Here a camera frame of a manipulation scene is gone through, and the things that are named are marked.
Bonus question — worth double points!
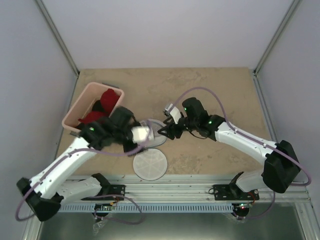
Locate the crumpled clear plastic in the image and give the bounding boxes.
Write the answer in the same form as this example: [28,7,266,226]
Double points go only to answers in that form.
[92,219,108,236]

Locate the red bra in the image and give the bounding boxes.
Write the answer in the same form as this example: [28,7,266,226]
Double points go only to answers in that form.
[79,87,121,125]

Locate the slotted cable duct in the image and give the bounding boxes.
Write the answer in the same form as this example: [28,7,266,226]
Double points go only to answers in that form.
[59,202,234,213]

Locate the white mesh laundry bag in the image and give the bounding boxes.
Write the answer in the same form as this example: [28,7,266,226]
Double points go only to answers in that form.
[133,118,168,181]

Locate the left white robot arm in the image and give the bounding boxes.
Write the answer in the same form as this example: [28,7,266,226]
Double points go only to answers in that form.
[15,106,154,222]

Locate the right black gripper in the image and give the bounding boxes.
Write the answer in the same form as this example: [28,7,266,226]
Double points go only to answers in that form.
[158,115,198,140]

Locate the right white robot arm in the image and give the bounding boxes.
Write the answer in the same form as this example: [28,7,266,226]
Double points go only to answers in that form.
[158,97,301,200]

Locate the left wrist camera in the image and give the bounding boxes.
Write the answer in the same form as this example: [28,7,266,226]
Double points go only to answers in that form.
[131,126,155,144]

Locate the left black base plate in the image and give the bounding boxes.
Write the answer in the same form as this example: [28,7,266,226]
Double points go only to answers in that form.
[88,184,126,202]

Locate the left frame post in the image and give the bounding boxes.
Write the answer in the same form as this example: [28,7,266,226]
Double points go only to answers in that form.
[34,0,81,77]

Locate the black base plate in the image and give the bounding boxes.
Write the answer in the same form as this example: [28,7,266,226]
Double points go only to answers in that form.
[212,184,241,201]
[88,184,126,202]

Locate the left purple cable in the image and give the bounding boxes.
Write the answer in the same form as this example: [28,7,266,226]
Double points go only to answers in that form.
[15,119,156,225]

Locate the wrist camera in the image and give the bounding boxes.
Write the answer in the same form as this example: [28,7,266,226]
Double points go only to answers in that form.
[131,126,155,144]
[164,103,183,125]

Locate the right frame post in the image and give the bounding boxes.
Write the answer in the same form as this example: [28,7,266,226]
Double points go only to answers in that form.
[252,0,302,76]

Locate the aluminium rail frame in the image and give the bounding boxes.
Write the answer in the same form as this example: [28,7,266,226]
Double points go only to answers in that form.
[21,173,313,240]

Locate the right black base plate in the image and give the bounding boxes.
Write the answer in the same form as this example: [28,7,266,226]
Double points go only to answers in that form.
[212,184,241,201]

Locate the black bra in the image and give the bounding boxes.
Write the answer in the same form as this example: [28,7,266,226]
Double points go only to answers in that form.
[77,99,107,131]

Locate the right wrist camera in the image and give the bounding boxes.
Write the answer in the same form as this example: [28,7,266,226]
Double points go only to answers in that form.
[164,103,183,125]

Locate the pink plastic bin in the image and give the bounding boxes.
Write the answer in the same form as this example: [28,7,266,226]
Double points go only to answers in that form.
[61,81,126,137]

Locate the frame post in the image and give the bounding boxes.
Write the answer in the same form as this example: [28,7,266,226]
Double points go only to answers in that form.
[252,0,302,76]
[34,0,81,77]

